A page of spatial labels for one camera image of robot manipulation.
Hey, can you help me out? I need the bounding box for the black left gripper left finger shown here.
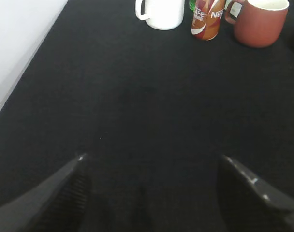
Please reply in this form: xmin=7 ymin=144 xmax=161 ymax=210
xmin=0 ymin=154 xmax=91 ymax=232

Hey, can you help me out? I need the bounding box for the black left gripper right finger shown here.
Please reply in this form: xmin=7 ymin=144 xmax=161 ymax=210
xmin=216 ymin=155 xmax=294 ymax=232

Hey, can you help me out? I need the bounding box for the white ceramic mug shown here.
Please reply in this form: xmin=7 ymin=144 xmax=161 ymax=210
xmin=135 ymin=0 xmax=185 ymax=30

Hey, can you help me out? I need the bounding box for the green Sprite bottle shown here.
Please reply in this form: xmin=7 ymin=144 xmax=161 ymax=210
xmin=189 ymin=0 xmax=196 ymax=11

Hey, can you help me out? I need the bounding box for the black tablecloth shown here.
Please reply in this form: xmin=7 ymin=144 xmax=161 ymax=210
xmin=0 ymin=0 xmax=294 ymax=232

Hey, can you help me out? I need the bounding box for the red-brown ceramic mug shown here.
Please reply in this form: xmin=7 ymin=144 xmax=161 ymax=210
xmin=224 ymin=0 xmax=290 ymax=48

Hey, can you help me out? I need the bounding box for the brown Nescafe coffee bottle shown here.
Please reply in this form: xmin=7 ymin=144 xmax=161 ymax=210
xmin=191 ymin=0 xmax=225 ymax=41

